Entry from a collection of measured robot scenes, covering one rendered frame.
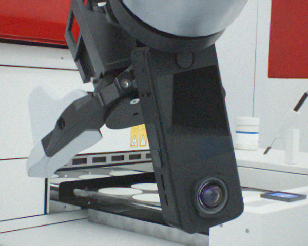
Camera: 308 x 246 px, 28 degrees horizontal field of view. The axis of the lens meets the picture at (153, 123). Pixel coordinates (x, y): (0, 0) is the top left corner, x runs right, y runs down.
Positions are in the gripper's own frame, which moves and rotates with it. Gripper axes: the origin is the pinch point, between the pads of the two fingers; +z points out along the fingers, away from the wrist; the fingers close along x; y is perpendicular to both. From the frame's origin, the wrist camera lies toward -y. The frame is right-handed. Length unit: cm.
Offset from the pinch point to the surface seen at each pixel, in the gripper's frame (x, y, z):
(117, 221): -22, 14, 86
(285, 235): -33, -6, 39
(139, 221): -25, 12, 81
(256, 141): -77, 30, 110
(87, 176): -20, 28, 91
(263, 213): -28.1, -2.8, 33.9
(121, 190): -25, 21, 86
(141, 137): -39, 36, 97
